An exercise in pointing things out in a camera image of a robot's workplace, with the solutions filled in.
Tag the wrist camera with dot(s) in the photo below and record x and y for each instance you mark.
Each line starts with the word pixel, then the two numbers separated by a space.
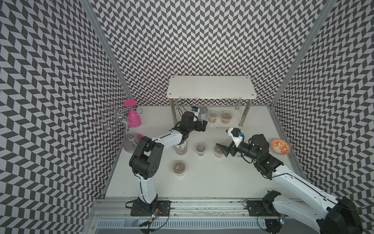
pixel 236 135
pixel 195 110

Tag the aluminium corner post left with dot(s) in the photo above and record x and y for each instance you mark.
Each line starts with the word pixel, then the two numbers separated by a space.
pixel 87 7

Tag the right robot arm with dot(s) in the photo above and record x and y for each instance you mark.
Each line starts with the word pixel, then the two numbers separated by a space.
pixel 323 212

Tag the purple label tin can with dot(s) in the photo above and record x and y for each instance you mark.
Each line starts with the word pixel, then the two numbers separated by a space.
pixel 202 114

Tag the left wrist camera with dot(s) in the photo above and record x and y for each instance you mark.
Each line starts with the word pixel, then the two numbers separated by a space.
pixel 195 110

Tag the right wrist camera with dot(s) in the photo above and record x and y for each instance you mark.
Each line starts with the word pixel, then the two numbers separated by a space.
pixel 236 135

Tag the tomato lid red jar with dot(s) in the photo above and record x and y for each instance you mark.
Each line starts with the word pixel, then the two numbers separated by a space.
pixel 181 148

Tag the aluminium corner post right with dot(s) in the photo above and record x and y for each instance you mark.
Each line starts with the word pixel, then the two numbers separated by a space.
pixel 321 19

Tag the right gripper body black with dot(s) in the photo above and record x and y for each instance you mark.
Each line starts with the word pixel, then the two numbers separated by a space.
pixel 242 148

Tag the pink plastic cup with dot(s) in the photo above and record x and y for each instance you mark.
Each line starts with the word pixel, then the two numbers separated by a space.
pixel 134 119

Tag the white two-tier shelf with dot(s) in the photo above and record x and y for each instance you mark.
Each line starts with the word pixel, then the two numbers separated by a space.
pixel 236 88

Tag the red tub clear lid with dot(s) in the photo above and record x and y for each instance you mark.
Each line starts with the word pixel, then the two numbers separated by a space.
pixel 218 152
pixel 179 168

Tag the red label small tub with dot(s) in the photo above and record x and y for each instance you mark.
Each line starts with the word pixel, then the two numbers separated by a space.
pixel 226 117

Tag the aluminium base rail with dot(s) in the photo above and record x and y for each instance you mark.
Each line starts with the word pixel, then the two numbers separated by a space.
pixel 185 215

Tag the clear tub brown seeds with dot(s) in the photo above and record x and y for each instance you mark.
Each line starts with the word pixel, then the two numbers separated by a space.
pixel 200 149

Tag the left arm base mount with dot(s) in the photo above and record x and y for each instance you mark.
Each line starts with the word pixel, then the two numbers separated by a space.
pixel 142 209

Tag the orange patterned bowl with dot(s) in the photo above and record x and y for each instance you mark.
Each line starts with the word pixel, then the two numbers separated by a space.
pixel 280 147

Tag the orange label small tub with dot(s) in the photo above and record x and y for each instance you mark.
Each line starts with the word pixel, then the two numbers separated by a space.
pixel 212 116

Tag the metal cup rack stand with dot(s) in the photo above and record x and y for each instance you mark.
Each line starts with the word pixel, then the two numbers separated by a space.
pixel 114 118

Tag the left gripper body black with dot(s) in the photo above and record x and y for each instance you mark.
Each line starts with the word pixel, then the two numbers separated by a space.
pixel 197 126

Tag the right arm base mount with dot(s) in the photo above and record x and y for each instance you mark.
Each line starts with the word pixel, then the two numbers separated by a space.
pixel 264 206

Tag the aluminium corner post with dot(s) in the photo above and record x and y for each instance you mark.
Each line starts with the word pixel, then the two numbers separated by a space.
pixel 321 19
pixel 87 7

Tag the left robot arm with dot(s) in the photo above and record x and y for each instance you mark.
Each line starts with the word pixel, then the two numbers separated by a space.
pixel 146 158

